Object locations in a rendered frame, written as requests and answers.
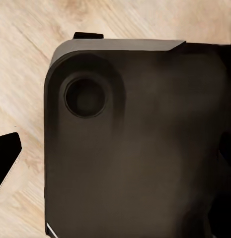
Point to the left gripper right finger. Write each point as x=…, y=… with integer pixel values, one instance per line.
x=225, y=146

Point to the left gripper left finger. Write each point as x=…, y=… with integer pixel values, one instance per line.
x=10, y=147

